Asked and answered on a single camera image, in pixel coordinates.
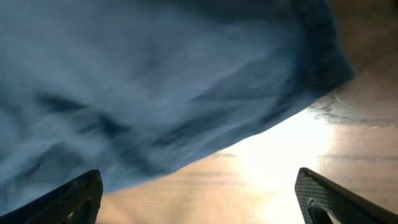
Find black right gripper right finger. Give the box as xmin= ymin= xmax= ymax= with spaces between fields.
xmin=295 ymin=167 xmax=397 ymax=224

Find dark blue denim shorts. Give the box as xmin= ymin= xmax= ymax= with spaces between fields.
xmin=1 ymin=0 xmax=353 ymax=214

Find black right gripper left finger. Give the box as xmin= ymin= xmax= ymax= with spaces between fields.
xmin=1 ymin=169 xmax=103 ymax=224

